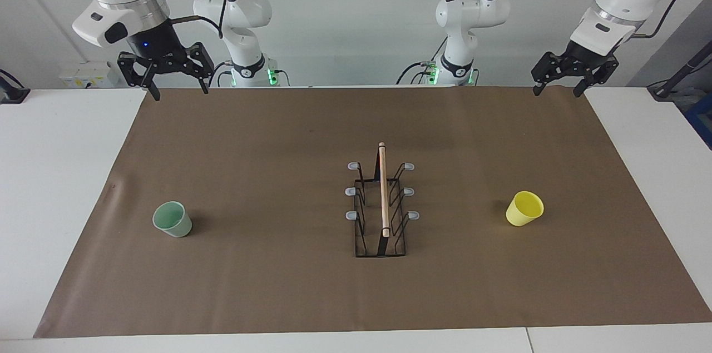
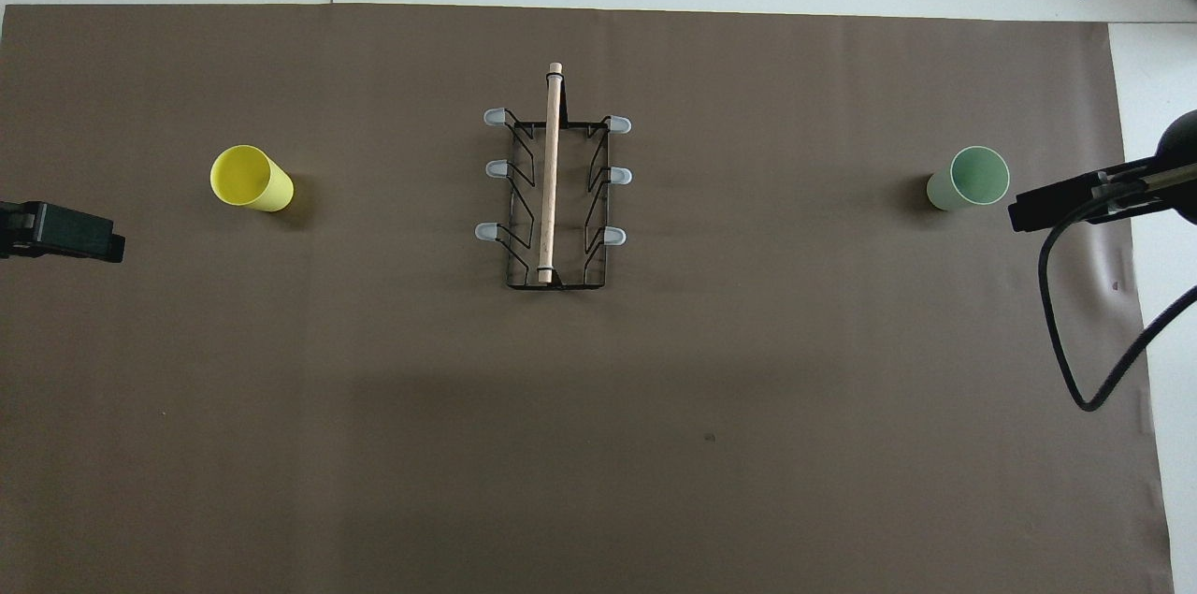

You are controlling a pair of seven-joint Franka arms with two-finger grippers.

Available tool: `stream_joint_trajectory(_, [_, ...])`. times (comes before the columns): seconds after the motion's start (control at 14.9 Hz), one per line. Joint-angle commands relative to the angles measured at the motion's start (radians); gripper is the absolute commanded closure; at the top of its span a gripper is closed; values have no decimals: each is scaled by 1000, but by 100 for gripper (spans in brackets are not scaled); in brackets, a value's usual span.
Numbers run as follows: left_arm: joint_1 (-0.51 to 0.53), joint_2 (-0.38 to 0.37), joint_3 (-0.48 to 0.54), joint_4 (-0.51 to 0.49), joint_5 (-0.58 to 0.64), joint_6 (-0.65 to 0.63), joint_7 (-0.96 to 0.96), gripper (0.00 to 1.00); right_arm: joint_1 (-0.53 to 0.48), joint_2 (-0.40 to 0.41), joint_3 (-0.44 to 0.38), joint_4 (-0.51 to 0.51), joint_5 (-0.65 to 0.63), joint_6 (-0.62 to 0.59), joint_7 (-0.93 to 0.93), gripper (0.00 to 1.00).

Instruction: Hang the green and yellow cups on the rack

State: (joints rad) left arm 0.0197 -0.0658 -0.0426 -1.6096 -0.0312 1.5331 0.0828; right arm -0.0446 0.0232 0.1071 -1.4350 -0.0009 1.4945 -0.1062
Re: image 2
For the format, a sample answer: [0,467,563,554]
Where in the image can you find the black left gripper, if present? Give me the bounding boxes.
[0,201,126,264]

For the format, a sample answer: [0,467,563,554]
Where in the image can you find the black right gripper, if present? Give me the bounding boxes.
[1007,159,1170,234]

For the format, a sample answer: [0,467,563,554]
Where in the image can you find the pale green plastic cup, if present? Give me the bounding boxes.
[926,146,1011,211]

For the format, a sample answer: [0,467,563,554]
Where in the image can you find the yellow plastic cup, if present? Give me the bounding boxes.
[209,145,295,212]

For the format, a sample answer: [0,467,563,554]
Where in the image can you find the brown paper table mat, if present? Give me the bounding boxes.
[0,3,1175,594]

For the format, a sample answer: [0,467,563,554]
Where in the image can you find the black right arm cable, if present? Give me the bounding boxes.
[1037,192,1197,413]

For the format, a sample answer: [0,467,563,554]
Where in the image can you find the black wire cup rack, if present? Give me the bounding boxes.
[475,63,632,291]

